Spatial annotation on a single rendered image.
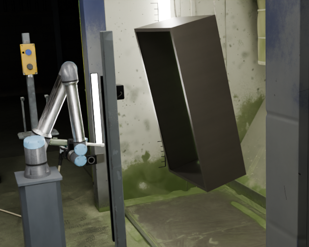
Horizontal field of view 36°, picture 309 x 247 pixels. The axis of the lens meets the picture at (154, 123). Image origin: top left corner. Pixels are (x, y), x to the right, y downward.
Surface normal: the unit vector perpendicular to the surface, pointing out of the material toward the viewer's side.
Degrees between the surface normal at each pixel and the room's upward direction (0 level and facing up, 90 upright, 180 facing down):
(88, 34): 90
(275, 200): 90
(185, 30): 90
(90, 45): 90
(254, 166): 57
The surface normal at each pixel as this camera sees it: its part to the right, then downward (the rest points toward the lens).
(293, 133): -0.94, 0.11
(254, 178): -0.81, -0.44
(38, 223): 0.35, 0.18
